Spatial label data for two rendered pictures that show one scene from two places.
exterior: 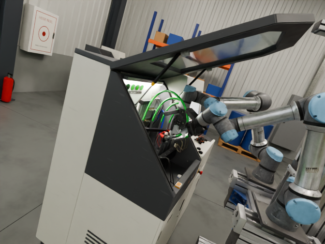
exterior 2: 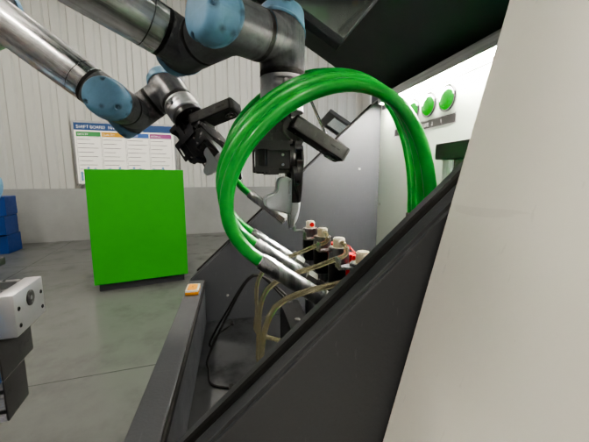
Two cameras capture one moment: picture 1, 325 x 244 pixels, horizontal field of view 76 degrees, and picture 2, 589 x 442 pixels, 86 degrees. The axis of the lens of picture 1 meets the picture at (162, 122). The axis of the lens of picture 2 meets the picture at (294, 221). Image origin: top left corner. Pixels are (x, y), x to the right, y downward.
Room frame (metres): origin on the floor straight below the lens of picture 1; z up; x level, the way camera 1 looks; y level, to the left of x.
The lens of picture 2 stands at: (1.86, -0.36, 1.23)
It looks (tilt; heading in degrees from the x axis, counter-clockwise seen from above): 8 degrees down; 150
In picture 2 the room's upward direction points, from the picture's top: straight up
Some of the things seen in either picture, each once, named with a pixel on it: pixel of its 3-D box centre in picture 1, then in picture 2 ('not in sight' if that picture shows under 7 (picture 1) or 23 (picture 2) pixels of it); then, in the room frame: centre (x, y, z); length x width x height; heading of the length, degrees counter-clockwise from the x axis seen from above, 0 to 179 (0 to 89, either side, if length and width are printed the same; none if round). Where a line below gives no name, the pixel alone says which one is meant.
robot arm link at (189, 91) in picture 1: (188, 94); (280, 42); (1.36, -0.10, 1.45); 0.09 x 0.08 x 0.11; 106
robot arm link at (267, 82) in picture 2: (184, 105); (282, 92); (1.36, -0.10, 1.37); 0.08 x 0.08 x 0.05
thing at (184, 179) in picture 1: (184, 182); (180, 377); (1.30, -0.28, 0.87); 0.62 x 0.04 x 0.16; 161
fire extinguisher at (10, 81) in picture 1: (8, 87); not in sight; (3.65, 2.92, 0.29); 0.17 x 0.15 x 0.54; 169
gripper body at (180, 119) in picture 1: (181, 116); (278, 141); (1.36, -0.11, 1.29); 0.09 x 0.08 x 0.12; 71
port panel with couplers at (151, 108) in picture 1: (152, 109); not in sight; (1.69, 0.12, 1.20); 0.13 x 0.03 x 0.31; 161
